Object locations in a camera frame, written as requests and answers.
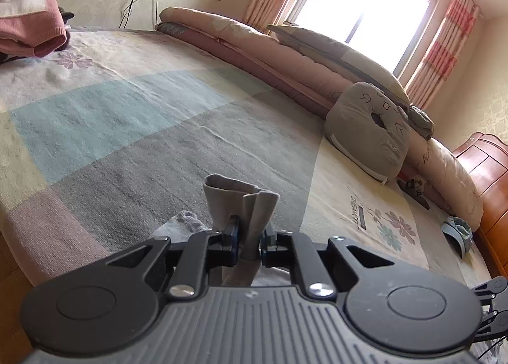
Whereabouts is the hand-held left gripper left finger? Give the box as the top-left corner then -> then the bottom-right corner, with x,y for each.
107,216 -> 241,301

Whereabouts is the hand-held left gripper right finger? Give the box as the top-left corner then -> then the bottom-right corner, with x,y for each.
258,227 -> 390,301

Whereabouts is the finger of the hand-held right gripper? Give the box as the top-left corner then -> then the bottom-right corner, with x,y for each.
476,306 -> 508,343
470,277 -> 508,307

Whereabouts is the blue cap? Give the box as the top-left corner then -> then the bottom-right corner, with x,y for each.
442,216 -> 475,257

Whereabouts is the wooden headboard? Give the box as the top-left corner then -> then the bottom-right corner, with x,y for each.
452,131 -> 508,281

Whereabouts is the round grey pillow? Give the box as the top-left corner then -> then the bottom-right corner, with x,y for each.
323,81 -> 410,186

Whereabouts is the small grey cloth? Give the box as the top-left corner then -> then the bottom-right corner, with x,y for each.
409,104 -> 436,139

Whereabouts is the rolled pink quilt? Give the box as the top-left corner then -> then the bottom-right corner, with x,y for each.
156,7 -> 484,232

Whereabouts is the grey patterned flat pillow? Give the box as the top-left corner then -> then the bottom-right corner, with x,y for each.
267,24 -> 411,111

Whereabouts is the window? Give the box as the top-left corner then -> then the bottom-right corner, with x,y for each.
291,0 -> 442,79

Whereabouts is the pink white knit sweater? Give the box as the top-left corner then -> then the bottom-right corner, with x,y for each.
0,0 -> 70,58

